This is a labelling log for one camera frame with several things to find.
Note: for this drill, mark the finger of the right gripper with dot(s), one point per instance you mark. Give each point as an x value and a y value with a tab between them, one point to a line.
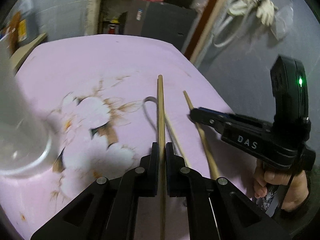
217	124
205	113

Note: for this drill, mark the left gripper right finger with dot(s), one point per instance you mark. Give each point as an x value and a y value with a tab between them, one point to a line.
217	209

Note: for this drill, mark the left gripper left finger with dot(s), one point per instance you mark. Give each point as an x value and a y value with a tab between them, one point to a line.
106	209

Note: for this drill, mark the long brown chopstick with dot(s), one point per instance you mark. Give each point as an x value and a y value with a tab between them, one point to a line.
161	142
214	172

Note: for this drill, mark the white utensil holder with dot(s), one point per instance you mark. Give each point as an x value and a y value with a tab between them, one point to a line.
28	146

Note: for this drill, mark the thin light chopstick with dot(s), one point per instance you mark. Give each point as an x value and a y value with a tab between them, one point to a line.
175	139

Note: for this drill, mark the cream rubber gloves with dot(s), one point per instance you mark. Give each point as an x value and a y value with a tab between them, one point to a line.
265	9

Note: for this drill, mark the large oil bottle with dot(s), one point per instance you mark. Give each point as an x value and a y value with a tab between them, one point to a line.
27	27

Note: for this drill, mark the brown sauce bottle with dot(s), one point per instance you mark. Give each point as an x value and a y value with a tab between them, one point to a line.
12	30

